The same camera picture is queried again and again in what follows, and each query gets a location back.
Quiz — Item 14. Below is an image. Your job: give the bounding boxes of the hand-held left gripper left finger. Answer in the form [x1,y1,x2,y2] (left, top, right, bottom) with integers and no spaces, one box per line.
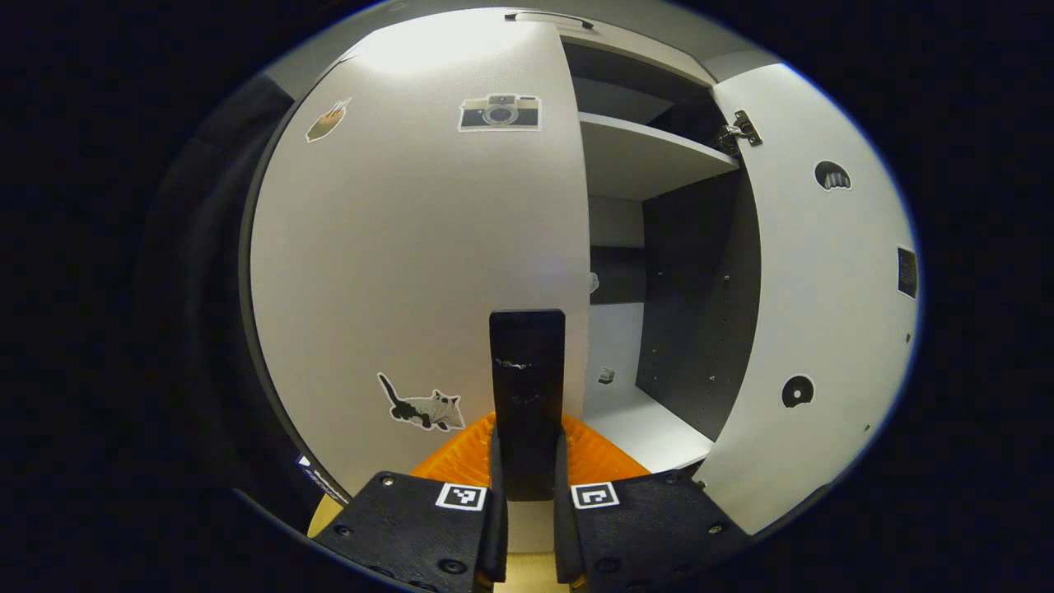
[311,410,510,593]

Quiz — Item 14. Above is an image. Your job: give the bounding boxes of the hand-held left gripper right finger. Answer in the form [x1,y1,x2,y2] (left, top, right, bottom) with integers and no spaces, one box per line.
[552,410,755,593]

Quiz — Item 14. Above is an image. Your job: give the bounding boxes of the black cabinet door handle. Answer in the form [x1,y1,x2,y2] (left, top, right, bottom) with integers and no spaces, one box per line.
[489,309,567,502]

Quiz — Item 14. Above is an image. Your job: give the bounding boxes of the white cabinet shelf board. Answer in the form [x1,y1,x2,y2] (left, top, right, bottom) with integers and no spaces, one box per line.
[579,111,739,201]
[581,383,716,474]

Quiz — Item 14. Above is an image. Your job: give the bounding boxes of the metal door hinge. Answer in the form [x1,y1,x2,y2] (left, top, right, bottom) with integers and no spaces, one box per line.
[718,110,763,157]

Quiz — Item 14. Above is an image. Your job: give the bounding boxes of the white blue small box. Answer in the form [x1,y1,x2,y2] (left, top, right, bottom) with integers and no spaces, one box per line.
[295,451,351,505]

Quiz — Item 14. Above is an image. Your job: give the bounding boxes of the black cabinet drawer handle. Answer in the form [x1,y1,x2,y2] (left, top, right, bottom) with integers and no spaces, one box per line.
[504,11,595,30]

